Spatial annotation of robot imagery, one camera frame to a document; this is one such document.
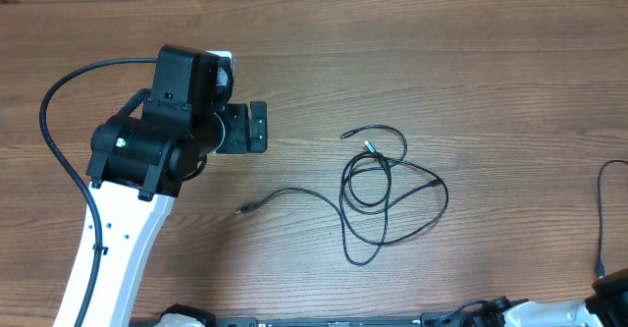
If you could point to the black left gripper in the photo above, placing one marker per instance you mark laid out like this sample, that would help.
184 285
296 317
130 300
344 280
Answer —
239 142

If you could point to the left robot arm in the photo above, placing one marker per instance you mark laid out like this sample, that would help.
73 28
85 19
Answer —
140 158

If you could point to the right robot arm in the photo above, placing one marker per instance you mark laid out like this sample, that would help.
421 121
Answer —
606 307

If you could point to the black mounting rail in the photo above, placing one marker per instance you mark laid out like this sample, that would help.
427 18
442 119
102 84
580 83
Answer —
186 316

